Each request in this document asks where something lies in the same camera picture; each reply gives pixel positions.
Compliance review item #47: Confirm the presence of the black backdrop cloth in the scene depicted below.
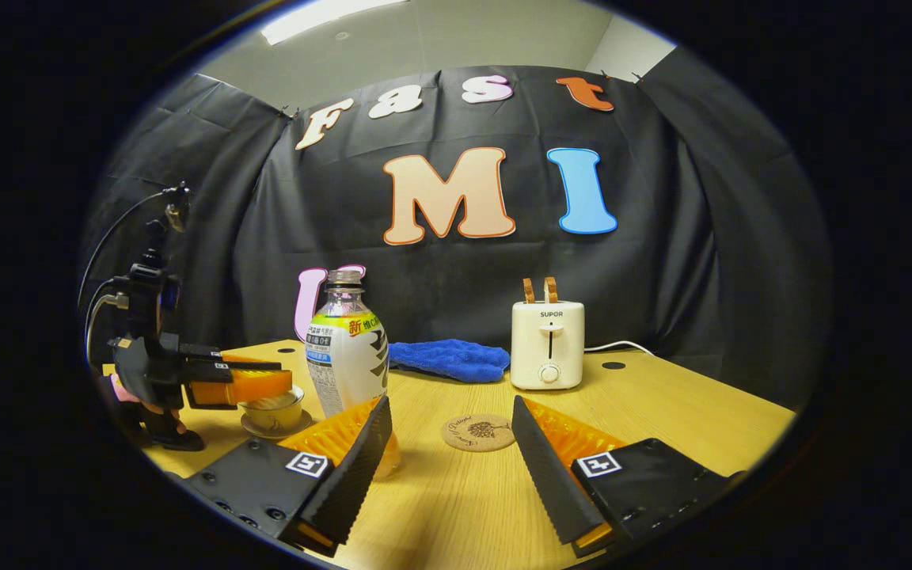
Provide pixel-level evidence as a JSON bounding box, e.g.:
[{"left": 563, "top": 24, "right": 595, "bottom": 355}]
[{"left": 80, "top": 47, "right": 833, "bottom": 412}]

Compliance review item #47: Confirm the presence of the clear water bottle white label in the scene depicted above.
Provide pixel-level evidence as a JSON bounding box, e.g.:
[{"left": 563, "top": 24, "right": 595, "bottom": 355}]
[{"left": 306, "top": 269, "right": 401, "bottom": 480}]

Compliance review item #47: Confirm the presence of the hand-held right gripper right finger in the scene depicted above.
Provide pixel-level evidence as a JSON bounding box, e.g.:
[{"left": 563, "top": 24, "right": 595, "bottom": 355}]
[{"left": 511, "top": 394, "right": 746, "bottom": 559}]

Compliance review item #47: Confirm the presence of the white power cable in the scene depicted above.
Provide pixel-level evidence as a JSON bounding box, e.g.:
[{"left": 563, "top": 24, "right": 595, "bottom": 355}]
[{"left": 584, "top": 340, "right": 655, "bottom": 355}]

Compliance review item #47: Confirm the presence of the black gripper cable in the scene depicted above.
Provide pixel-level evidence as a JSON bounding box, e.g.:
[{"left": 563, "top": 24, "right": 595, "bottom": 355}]
[{"left": 76, "top": 190, "right": 168, "bottom": 310}]

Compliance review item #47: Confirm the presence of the ceiling light panel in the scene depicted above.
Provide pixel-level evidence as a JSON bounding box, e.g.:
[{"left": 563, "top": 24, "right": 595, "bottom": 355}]
[{"left": 260, "top": 0, "right": 409, "bottom": 44}]

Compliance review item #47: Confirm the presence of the round cork coaster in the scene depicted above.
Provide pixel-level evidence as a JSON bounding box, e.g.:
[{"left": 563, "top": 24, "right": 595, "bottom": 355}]
[{"left": 441, "top": 413, "right": 517, "bottom": 453}]

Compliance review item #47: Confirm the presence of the cream teacup lid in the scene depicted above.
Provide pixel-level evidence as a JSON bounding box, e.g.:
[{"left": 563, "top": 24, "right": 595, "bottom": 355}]
[{"left": 241, "top": 386, "right": 306, "bottom": 411}]

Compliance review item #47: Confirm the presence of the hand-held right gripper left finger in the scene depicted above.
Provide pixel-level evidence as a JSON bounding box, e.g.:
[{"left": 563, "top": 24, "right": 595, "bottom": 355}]
[{"left": 185, "top": 394, "right": 393, "bottom": 558}]

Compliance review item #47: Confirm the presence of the white toaster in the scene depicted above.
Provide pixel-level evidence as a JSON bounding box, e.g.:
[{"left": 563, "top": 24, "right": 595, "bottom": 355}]
[{"left": 511, "top": 300, "right": 586, "bottom": 391}]

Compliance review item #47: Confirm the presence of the blue towel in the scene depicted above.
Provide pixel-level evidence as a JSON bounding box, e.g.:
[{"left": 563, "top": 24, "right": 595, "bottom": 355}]
[{"left": 389, "top": 339, "right": 511, "bottom": 384}]

